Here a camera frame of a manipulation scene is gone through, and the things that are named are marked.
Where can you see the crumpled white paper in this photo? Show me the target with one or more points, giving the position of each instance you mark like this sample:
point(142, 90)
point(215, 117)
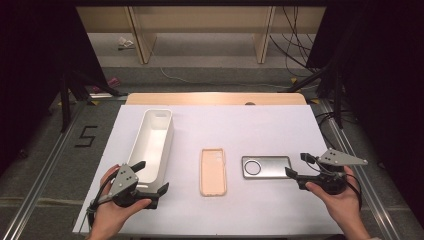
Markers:
point(125, 42)

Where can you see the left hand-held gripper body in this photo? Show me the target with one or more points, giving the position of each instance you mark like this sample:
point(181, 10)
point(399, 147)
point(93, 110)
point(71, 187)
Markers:
point(125, 178)

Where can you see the light wooden desk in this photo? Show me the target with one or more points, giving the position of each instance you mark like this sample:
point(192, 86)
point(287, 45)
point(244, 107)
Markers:
point(200, 18)

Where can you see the white plastic storage box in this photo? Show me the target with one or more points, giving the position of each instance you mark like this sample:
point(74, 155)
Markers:
point(151, 146)

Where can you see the person's right hand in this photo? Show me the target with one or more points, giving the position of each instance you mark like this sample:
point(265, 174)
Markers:
point(343, 210)

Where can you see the black tripod stand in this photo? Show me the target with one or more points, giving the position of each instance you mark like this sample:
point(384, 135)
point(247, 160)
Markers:
point(65, 110)
point(339, 106)

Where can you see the wooden table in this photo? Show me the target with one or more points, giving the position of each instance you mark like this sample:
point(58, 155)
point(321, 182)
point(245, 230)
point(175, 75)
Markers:
point(216, 98)

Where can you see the person's left hand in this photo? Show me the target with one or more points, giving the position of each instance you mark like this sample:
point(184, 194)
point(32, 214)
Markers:
point(106, 216)

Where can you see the pink object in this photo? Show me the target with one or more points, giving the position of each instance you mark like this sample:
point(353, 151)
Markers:
point(114, 82)

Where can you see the beige phone case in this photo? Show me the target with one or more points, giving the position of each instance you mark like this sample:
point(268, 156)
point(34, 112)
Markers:
point(213, 173)

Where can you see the silver phone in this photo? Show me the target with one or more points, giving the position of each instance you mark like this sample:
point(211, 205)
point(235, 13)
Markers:
point(271, 166)

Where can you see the metal floor rail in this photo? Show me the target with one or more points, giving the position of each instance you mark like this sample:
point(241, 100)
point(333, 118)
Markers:
point(50, 166)
point(380, 215)

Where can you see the black curtain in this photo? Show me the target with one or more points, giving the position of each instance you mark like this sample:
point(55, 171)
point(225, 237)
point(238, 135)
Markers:
point(33, 66)
point(386, 83)

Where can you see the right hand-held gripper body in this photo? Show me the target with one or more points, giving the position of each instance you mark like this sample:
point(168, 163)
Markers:
point(336, 159)

